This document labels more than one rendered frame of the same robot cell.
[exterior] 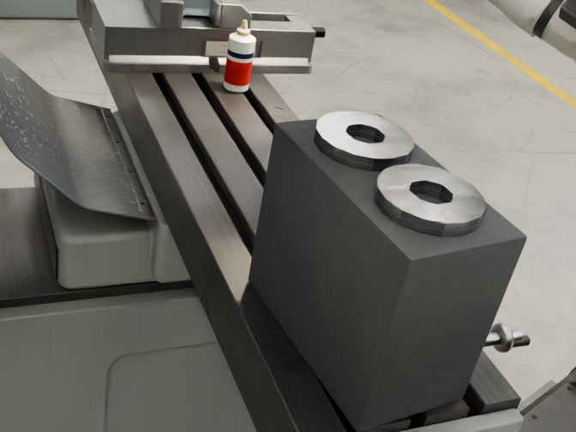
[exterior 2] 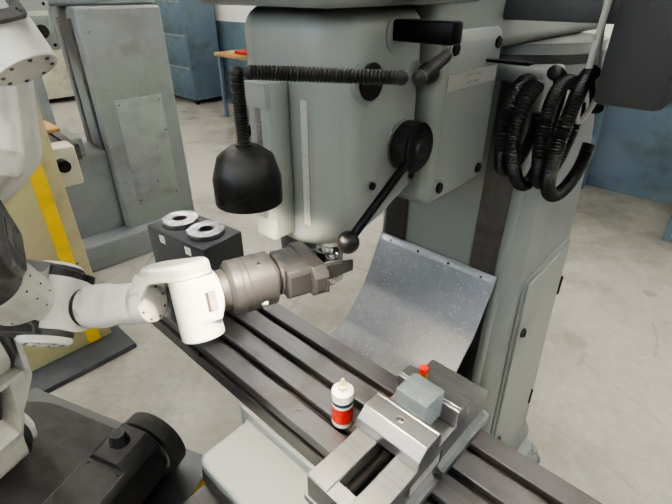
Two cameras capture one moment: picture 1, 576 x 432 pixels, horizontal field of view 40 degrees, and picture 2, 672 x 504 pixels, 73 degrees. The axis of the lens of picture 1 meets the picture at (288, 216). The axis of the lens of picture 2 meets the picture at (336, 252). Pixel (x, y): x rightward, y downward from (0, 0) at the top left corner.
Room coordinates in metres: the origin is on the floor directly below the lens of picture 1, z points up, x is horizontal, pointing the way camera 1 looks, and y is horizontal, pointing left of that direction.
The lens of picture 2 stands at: (1.67, -0.09, 1.65)
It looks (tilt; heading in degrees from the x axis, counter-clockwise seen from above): 30 degrees down; 160
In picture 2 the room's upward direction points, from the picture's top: straight up
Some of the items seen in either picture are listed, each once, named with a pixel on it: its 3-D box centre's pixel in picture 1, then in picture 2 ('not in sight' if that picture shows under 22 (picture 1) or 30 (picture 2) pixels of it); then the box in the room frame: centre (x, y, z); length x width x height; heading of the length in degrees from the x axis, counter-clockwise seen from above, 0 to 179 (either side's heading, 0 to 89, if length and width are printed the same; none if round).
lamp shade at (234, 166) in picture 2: not in sight; (246, 172); (1.21, -0.02, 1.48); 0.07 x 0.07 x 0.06
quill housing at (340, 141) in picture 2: not in sight; (330, 127); (1.04, 0.13, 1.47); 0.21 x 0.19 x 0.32; 27
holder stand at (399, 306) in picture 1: (370, 255); (198, 257); (0.60, -0.08, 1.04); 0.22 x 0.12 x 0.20; 34
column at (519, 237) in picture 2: not in sight; (466, 311); (0.76, 0.67, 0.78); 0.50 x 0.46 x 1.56; 117
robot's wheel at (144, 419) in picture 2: not in sight; (152, 442); (0.68, -0.30, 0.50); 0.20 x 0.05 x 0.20; 48
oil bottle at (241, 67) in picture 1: (240, 54); (342, 400); (1.13, 0.12, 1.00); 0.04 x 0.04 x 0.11
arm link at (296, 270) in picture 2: not in sight; (280, 275); (1.05, 0.04, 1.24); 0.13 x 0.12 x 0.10; 9
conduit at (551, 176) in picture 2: not in sight; (531, 130); (1.09, 0.46, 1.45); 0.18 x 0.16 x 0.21; 117
